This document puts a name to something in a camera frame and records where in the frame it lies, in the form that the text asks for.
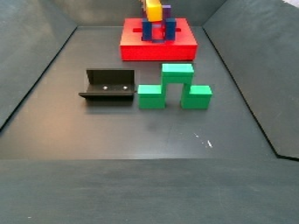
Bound black angle bracket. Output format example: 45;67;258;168
79;68;137;100

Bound red base board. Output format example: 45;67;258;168
119;18;198;61

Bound yellow rectangular bar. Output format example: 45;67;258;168
145;0;163;22

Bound dark blue U-shaped block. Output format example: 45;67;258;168
142;18;177;43

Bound green arch block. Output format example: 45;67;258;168
137;63;213;109

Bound purple U-shaped block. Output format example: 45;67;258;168
141;3;174;41

